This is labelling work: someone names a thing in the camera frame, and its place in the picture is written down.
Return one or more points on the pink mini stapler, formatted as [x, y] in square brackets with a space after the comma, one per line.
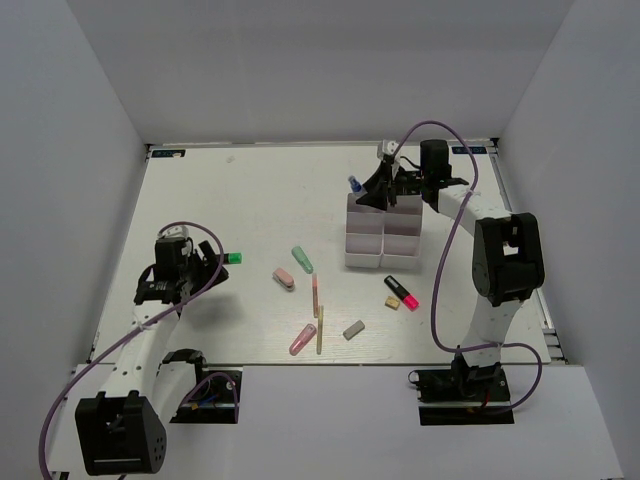
[284, 279]

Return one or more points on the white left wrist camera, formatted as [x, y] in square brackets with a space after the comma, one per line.
[180, 232]

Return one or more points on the blue table label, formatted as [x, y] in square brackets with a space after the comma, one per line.
[475, 150]
[168, 153]

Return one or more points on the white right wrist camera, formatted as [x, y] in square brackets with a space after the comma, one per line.
[387, 149]

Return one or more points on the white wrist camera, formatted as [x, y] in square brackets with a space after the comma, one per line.
[180, 232]
[387, 149]

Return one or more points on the pink highlighter pen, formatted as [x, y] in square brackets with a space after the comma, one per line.
[302, 339]

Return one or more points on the white organizer tray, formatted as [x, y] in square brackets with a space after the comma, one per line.
[363, 235]
[402, 234]

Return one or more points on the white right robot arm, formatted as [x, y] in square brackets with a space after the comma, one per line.
[507, 263]

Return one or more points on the orange pink pen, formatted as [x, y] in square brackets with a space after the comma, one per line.
[315, 295]

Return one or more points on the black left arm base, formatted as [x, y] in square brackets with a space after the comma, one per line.
[217, 399]

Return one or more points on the mint green correction tape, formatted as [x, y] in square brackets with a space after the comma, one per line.
[302, 259]

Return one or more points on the left blue table label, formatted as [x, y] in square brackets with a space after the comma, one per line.
[168, 153]

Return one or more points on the grey eraser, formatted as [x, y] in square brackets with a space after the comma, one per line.
[353, 330]

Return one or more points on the right blue table label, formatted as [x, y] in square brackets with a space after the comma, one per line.
[475, 150]

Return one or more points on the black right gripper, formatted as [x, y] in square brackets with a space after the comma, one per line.
[378, 188]

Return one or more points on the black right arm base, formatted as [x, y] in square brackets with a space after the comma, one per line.
[442, 403]

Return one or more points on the white right organizer tray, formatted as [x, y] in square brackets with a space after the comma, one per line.
[402, 234]

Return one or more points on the black pink highlighter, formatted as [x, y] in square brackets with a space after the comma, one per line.
[401, 293]

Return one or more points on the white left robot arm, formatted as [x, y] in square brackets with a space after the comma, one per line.
[122, 429]

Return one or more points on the yellow pen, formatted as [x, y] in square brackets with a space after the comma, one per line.
[320, 325]

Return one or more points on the aluminium table edge rail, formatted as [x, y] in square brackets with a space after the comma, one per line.
[529, 251]

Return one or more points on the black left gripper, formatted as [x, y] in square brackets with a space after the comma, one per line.
[210, 255]

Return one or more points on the white left organizer tray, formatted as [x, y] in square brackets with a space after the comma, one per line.
[363, 235]

